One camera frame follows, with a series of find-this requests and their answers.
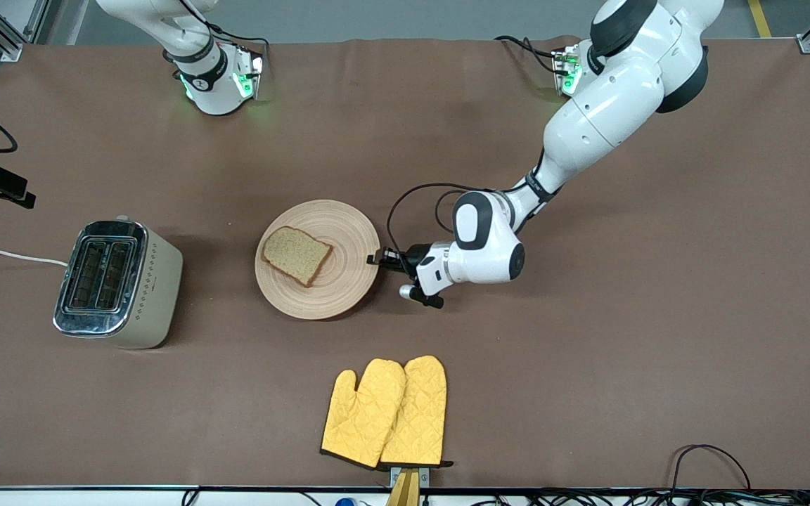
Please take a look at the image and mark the round wooden plate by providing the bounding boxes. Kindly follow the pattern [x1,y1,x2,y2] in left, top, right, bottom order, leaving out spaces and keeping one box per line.
[255,200,382,321]

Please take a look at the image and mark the brown bread slice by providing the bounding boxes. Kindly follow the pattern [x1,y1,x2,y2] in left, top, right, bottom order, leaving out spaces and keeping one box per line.
[262,226,334,288]

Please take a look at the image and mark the chrome and cream toaster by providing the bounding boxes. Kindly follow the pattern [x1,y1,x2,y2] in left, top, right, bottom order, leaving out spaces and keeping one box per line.
[52,214,184,350]

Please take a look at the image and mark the yellow quilted oven mitt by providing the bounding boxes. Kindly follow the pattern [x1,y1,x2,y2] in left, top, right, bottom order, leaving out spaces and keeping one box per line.
[380,355,455,469]

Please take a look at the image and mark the yellow oven mitt with thumb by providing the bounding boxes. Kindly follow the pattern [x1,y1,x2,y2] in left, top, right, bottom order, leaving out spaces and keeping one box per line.
[320,358,407,470]

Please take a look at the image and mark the brown table cover sheet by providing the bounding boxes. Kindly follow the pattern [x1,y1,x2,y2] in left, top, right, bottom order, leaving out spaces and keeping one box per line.
[0,35,810,491]

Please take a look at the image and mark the yellowish wooden block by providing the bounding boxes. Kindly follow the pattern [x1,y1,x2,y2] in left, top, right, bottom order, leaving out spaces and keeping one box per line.
[385,469,421,506]

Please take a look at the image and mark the small metal clamp bracket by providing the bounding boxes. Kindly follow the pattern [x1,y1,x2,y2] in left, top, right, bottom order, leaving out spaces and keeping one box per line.
[389,465,431,489]

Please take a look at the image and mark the metal base bracket green light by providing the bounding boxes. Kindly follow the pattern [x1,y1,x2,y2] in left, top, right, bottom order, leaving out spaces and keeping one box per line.
[551,44,583,97]
[231,46,266,100]

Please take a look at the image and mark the black arm base cable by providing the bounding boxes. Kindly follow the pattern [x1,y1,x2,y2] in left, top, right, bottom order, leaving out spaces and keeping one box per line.
[494,34,560,75]
[179,0,272,67]

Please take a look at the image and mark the black cable bundle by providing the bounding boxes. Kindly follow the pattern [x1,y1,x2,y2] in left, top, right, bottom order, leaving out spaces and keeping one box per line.
[475,488,810,506]

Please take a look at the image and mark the looped black cable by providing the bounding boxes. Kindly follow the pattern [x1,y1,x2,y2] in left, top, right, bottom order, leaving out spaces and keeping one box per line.
[671,443,752,493]

